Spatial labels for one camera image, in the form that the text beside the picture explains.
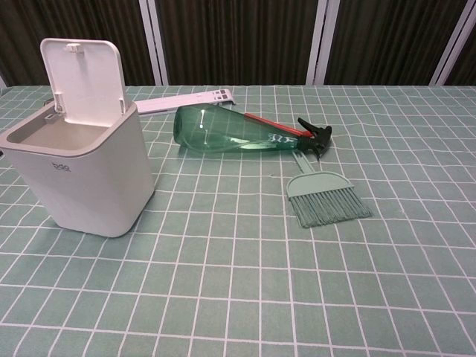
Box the green hand brush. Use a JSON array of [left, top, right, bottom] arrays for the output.
[[286, 154, 374, 230]]

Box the white flat strip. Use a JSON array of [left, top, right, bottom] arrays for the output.
[[135, 88, 237, 115]]

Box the white frame post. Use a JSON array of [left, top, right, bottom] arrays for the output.
[[138, 0, 169, 86], [433, 0, 476, 87], [306, 0, 338, 86]]

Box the red plastic stick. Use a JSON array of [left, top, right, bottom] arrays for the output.
[[244, 112, 315, 137]]

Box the white plastic bin lid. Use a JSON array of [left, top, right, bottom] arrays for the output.
[[39, 37, 127, 126]]

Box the green checked tablecloth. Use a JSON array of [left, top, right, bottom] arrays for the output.
[[0, 84, 476, 357]]

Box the white square box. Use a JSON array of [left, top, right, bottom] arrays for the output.
[[0, 99, 155, 239]]

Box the green transparent spray bottle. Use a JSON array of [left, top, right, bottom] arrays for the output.
[[173, 105, 333, 161]]

